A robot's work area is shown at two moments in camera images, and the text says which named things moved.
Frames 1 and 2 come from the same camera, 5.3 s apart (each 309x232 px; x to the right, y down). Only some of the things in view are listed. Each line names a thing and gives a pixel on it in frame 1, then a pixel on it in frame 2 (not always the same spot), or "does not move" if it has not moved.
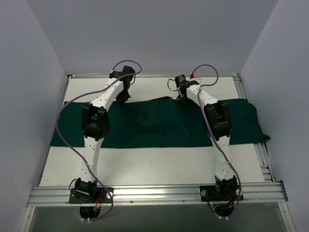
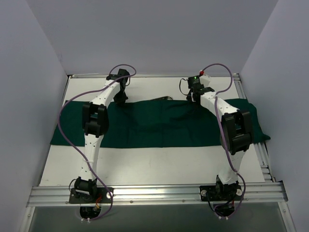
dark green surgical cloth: (154, 123) does not move
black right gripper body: (184, 99) -> (191, 95)
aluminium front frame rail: (254, 193) does not move
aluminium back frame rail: (152, 76) does not move
